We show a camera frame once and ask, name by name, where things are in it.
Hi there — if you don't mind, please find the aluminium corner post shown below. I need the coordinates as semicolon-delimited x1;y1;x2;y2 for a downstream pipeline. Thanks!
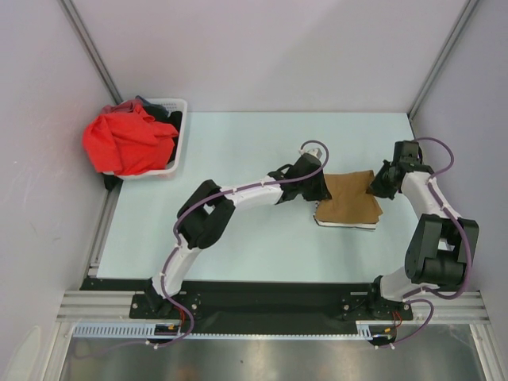
407;0;483;123
57;0;123;105

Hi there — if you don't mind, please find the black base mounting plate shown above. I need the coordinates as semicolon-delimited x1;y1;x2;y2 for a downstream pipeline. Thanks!
81;277;414;337

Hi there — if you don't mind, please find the white slotted cable duct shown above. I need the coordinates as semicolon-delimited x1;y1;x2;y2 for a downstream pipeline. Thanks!
72;322;394;341

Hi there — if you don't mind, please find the left aluminium corner post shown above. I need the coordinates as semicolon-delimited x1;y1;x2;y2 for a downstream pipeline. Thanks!
57;0;123;105

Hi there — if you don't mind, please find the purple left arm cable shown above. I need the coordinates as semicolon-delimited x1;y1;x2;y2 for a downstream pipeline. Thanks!
152;140;330;350

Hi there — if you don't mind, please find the right aluminium corner post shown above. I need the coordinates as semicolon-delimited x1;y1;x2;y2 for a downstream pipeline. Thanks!
407;0;483;123

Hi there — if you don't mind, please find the black garment in basket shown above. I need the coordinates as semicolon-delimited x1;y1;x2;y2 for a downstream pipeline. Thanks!
143;105;183;127

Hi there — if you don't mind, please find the aluminium frame rail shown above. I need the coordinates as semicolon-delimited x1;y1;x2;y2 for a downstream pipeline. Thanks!
56;291;490;325

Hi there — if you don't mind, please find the dark blue garment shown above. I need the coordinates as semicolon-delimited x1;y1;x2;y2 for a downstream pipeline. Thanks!
134;95;154;107

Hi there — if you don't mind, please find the black white striped tank top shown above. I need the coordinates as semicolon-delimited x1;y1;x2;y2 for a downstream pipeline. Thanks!
313;202;378;231

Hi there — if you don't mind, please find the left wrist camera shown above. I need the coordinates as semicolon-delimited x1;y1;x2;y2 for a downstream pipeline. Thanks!
298;148;322;160

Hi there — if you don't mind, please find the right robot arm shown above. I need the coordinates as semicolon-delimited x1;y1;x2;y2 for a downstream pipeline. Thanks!
366;138;479;318

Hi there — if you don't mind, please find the red garment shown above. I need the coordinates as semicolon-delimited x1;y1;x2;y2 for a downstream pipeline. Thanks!
82;100;179;176

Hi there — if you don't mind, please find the white plastic laundry basket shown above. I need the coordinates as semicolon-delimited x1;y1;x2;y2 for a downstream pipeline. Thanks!
102;98;187;191

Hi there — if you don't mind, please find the tan brown garment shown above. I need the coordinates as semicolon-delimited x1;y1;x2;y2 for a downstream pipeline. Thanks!
317;170;383;224

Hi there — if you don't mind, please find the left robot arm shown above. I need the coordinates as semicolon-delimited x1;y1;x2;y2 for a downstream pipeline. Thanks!
147;148;332;318

